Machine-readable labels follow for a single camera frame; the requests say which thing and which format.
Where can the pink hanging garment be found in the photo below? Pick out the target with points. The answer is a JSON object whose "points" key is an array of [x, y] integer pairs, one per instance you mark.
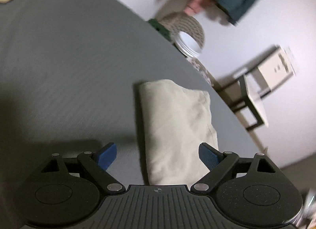
{"points": [[196, 6]]}

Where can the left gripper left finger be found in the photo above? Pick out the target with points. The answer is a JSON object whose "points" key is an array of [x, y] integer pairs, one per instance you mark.
{"points": [[95, 165]]}

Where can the dark wooden chair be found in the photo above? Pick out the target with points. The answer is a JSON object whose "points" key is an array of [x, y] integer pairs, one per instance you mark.
{"points": [[260, 78]]}

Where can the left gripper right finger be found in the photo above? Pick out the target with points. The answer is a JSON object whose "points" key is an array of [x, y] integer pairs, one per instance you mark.
{"points": [[219, 165]]}

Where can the woven round mat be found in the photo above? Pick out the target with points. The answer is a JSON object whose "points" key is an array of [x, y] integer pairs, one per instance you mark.
{"points": [[179, 21]]}

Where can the beige sleeveless top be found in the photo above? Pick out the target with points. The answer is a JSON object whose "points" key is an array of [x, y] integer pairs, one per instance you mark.
{"points": [[176, 121]]}

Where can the white plastic bucket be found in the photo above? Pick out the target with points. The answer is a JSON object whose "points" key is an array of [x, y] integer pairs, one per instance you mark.
{"points": [[187, 45]]}

